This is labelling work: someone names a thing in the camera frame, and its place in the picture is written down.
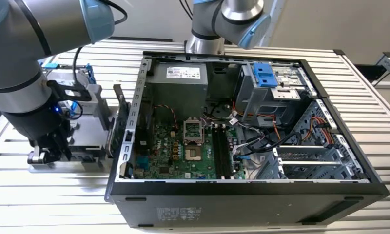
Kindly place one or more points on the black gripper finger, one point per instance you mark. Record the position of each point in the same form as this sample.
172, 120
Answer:
63, 148

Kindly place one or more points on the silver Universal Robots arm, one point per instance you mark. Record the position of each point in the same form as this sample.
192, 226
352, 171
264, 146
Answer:
17, 80

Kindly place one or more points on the black RAM slot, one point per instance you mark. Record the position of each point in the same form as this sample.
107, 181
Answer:
224, 152
220, 152
216, 152

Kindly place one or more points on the grey parts rack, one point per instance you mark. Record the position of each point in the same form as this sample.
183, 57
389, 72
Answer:
91, 136

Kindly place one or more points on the green graphics card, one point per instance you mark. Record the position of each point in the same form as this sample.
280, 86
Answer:
119, 126

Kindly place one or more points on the hard disk in blue carrier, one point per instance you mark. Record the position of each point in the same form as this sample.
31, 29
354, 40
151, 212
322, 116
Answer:
61, 76

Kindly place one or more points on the teal board connector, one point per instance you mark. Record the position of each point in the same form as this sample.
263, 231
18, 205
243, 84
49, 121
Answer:
143, 162

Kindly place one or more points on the black case fan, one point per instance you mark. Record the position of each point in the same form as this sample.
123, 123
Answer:
147, 129

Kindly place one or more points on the green motherboard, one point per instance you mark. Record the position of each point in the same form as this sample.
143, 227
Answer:
163, 161

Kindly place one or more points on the CPU socket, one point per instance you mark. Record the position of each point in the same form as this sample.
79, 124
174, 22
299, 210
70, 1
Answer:
194, 153

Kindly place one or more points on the grey power supply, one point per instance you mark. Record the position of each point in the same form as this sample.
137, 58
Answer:
179, 97

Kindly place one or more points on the black open PC case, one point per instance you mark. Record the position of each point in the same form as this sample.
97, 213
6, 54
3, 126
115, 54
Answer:
215, 207

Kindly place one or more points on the blue plastic drive latch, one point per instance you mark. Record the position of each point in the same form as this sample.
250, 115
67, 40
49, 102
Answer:
263, 75

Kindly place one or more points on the grey metal disk bay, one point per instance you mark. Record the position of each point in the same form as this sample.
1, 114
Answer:
312, 148

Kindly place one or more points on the black box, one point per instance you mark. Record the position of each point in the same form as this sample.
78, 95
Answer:
370, 73

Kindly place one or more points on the black camera bracket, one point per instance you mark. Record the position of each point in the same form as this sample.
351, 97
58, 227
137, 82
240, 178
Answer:
57, 85

